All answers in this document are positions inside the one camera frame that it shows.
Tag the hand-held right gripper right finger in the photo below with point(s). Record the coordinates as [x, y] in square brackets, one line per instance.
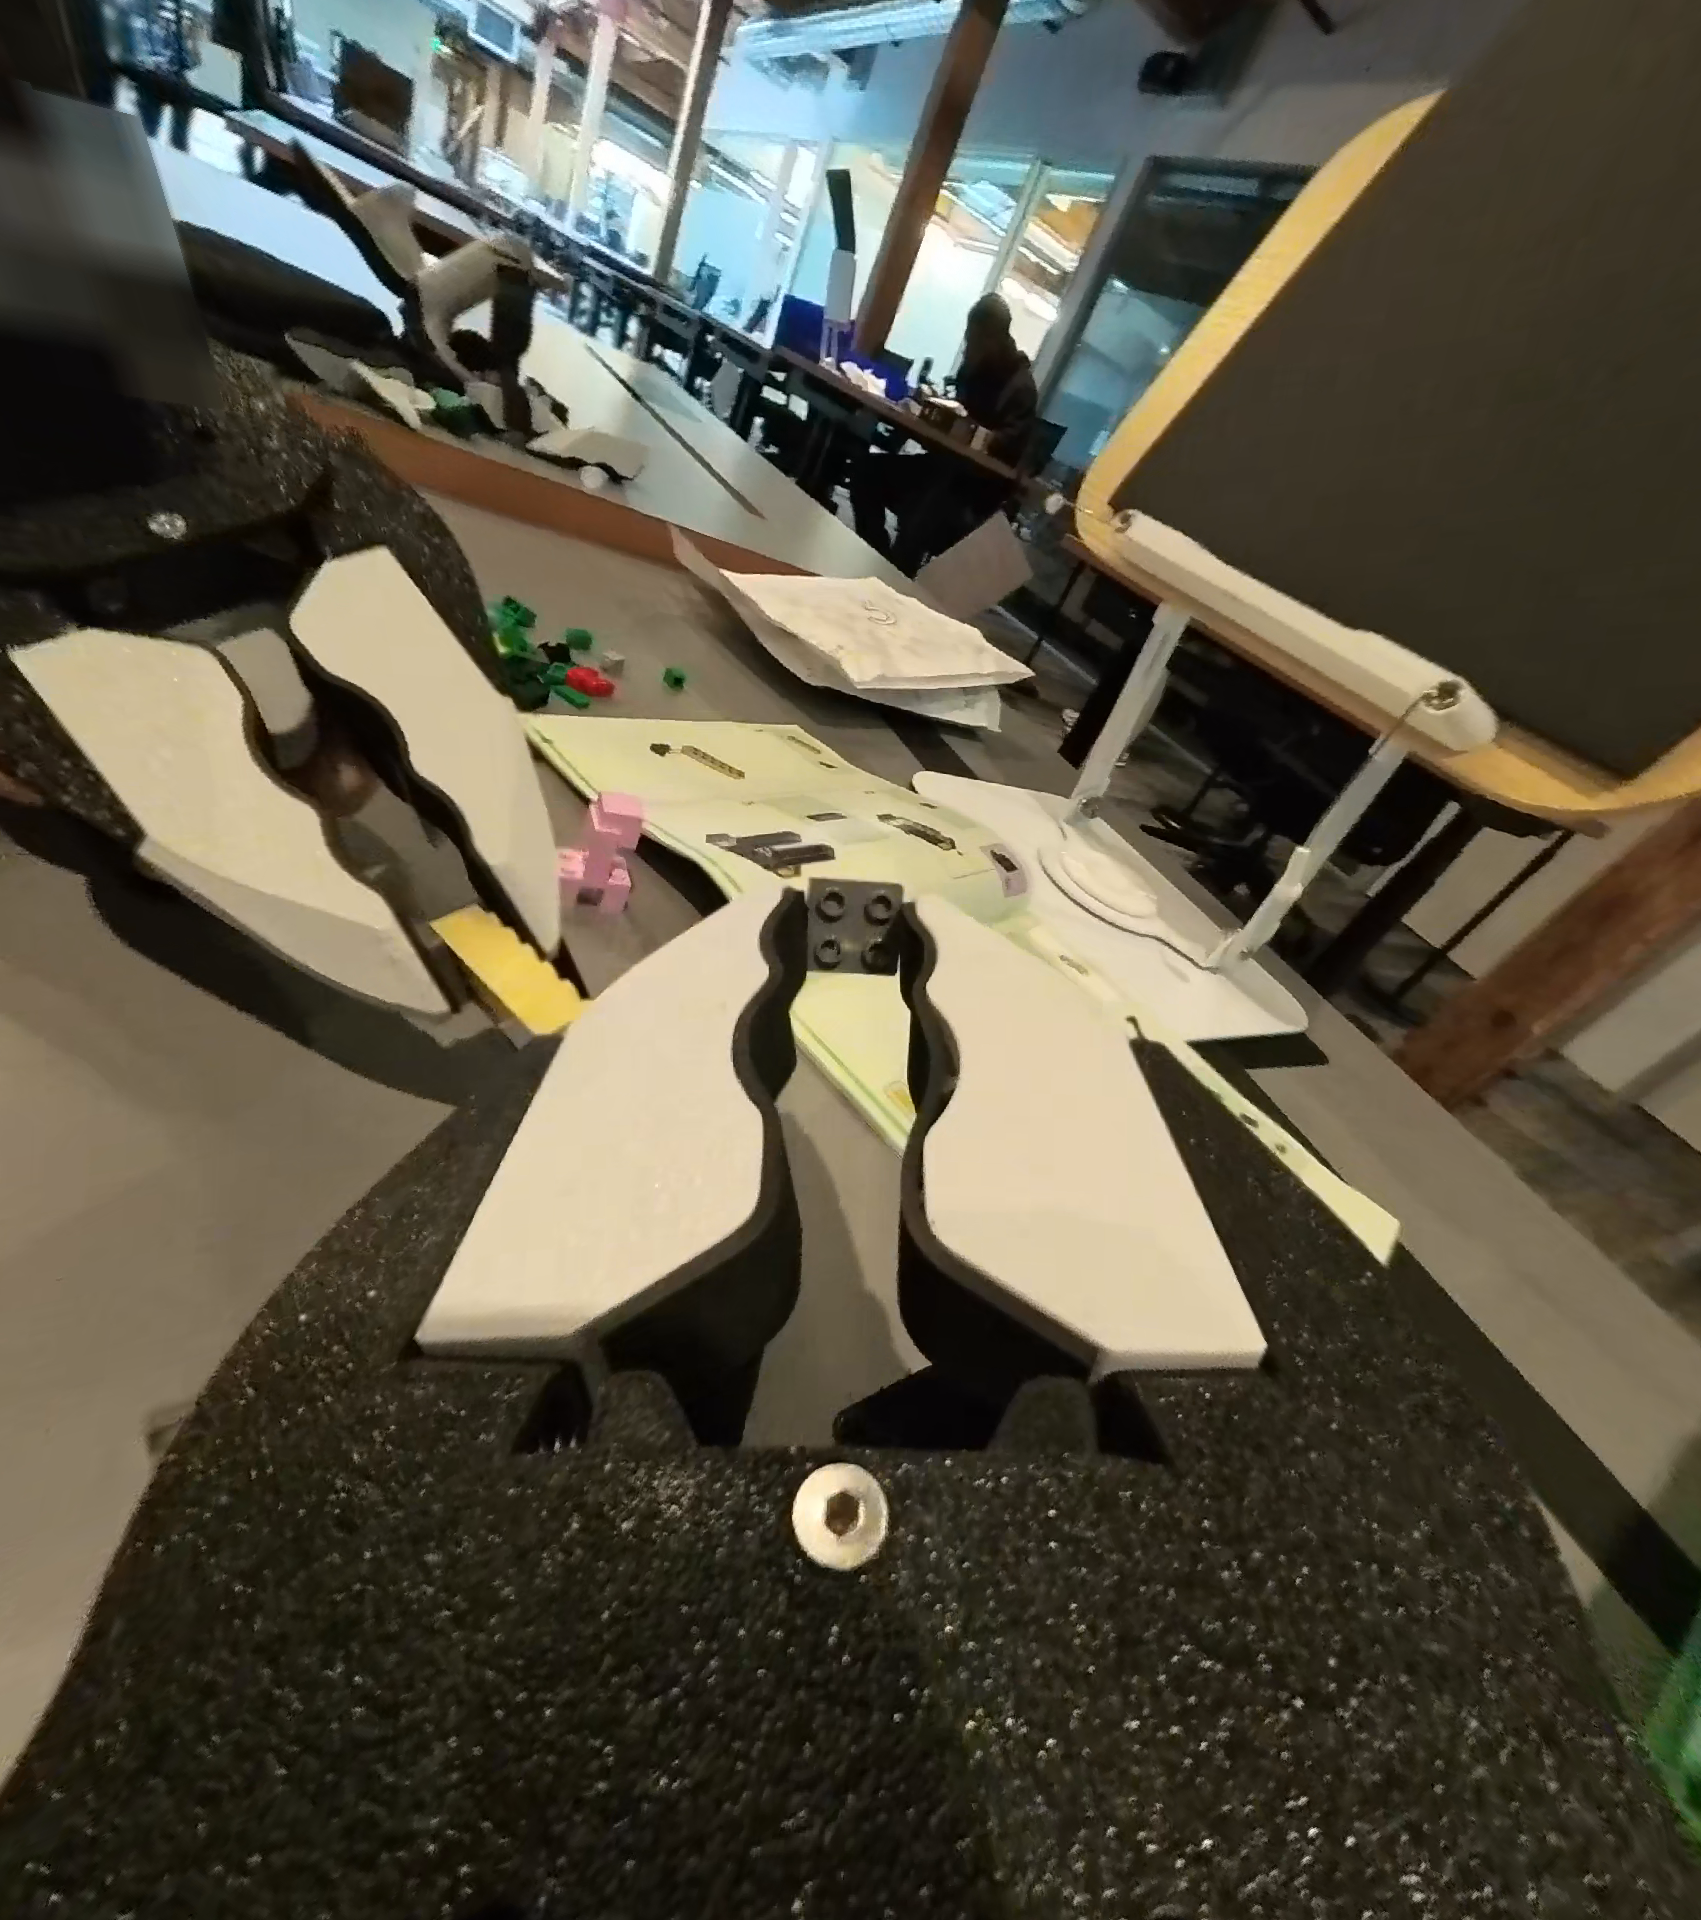
[1075, 1184]

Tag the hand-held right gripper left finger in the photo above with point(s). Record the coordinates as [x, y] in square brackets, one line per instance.
[612, 1171]

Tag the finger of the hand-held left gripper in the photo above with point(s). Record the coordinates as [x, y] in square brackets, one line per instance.
[175, 780]
[445, 704]

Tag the yellow toy brick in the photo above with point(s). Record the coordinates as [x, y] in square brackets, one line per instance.
[521, 982]

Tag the black square toy brick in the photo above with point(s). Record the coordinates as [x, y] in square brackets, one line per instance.
[852, 931]

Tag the grey desk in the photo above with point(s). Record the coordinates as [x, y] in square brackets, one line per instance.
[1465, 1275]

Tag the white desk lamp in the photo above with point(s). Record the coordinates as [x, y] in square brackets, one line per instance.
[1286, 630]

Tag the pile of green bricks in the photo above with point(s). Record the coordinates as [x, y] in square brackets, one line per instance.
[552, 661]

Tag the pink toy brick figure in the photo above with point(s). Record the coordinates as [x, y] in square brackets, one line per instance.
[603, 862]

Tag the long white table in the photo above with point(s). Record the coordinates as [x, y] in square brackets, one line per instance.
[672, 435]

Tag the light green instruction booklet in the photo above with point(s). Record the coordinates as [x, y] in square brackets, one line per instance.
[792, 780]

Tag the torn cardboard packaging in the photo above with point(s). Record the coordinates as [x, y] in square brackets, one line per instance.
[461, 285]

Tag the white paper bag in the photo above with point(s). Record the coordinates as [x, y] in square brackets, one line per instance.
[947, 710]
[865, 630]

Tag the blue storage bins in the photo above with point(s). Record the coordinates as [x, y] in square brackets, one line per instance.
[810, 327]

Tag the grey cardboard piece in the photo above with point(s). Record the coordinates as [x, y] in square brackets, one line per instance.
[978, 567]

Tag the brown wooden beam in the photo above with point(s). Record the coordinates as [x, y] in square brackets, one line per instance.
[1616, 961]

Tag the brown wooden pillar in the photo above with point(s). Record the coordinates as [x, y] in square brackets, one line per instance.
[925, 181]

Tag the dark panel with wooden edge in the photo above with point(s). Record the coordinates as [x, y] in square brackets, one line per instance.
[1465, 375]

